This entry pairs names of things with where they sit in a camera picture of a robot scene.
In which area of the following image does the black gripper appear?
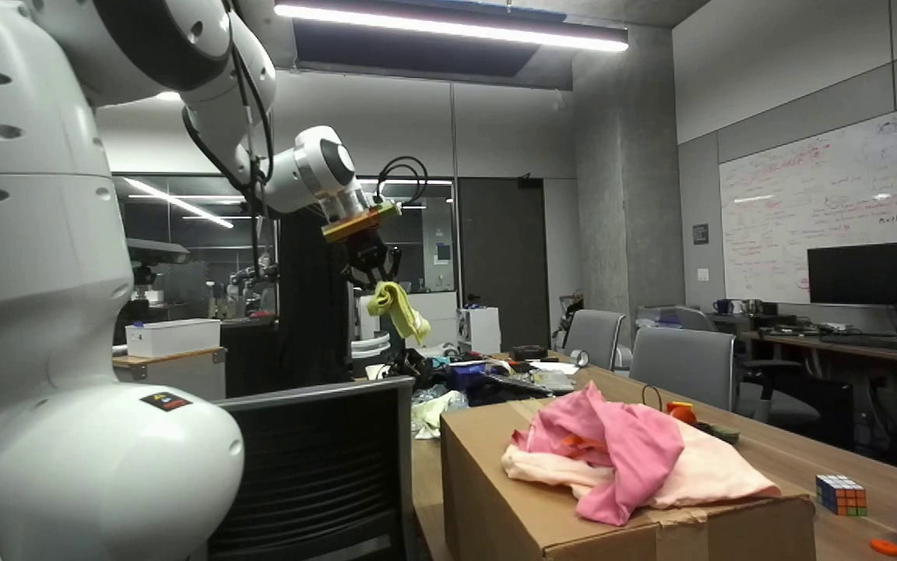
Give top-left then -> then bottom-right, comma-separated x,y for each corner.
336,222 -> 407,304

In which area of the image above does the white plastic bin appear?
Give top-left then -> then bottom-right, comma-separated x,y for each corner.
121,316 -> 225,363

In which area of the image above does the looped black gripper cable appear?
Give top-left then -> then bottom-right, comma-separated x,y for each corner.
375,152 -> 432,211

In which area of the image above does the black cloth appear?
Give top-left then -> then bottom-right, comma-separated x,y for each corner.
464,369 -> 579,407

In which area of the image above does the pale crumpled plastic bag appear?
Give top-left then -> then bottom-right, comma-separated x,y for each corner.
412,385 -> 470,441

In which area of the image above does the yellow shirt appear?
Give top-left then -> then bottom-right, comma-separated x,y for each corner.
362,277 -> 437,352

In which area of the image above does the white cabinet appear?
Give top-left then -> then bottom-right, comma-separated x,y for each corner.
412,291 -> 464,354
464,304 -> 505,354

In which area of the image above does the tall black panel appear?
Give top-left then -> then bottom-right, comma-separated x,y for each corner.
274,208 -> 362,387

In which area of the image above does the wall whiteboard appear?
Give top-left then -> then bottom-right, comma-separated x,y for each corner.
718,95 -> 897,307

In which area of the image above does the dark green clip toy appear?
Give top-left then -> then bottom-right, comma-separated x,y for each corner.
696,421 -> 742,448

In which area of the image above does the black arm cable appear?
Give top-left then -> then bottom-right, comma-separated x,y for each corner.
179,39 -> 276,211

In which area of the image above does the Rubik's cube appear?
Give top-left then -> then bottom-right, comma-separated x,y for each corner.
814,470 -> 873,520

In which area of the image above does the wooden desk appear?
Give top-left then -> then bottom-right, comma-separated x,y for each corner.
742,323 -> 897,380

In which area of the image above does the pink shirt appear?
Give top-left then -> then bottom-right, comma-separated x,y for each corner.
507,380 -> 687,530

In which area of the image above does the large cardboard box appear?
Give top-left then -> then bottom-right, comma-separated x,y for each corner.
439,390 -> 820,561

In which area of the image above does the wrist camera with orange mount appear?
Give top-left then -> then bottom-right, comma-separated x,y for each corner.
316,204 -> 401,249

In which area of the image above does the black computer monitor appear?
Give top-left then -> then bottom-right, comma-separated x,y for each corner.
807,237 -> 897,340

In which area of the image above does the peach shirt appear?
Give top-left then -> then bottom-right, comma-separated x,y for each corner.
497,411 -> 782,513

